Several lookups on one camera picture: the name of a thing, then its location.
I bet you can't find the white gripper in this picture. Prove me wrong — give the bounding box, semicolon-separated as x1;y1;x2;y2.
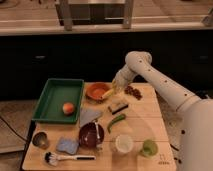
112;65;136;93

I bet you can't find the yellow banana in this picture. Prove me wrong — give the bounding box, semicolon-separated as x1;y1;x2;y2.
101;89;114;100

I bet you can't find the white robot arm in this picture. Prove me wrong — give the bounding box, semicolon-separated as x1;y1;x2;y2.
113;51;213;171

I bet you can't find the red orange bowl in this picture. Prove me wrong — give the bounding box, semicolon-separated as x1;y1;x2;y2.
86;82;110;101

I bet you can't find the white spoon in bowl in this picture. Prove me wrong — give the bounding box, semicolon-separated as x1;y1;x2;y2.
94;121;101;140

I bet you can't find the dark maroon bowl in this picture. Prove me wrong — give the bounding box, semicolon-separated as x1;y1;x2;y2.
79;122;104;149

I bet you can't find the dark red grapes bunch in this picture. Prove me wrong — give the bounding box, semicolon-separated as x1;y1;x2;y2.
124;86;142;100

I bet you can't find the green chili pepper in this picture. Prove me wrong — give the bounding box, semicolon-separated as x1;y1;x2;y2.
107;114;126;133

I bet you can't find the grey folded cloth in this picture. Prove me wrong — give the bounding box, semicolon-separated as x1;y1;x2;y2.
79;109;102;127

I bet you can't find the orange peach fruit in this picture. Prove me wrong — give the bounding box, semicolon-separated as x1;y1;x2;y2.
62;102;75;116

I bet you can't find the clear plastic cup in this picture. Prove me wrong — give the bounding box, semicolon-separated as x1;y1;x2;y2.
115;134;134;155

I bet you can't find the green plastic tray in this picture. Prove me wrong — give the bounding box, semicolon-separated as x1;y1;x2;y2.
32;78;84;124

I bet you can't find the green plastic cup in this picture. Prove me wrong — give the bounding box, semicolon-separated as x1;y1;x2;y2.
140;139;158;157

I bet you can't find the blue sponge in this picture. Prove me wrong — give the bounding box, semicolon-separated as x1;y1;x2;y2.
56;137;79;155

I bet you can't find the small metal cup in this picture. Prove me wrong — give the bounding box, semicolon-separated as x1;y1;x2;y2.
32;132;49;149

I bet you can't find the white black dish brush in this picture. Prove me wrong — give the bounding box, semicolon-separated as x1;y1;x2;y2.
44;152;96;166

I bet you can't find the grey metal frame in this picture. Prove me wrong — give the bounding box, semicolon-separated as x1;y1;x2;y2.
55;0;134;31

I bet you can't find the black cable on floor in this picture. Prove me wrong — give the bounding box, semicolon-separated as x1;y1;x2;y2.
0;114;28;143

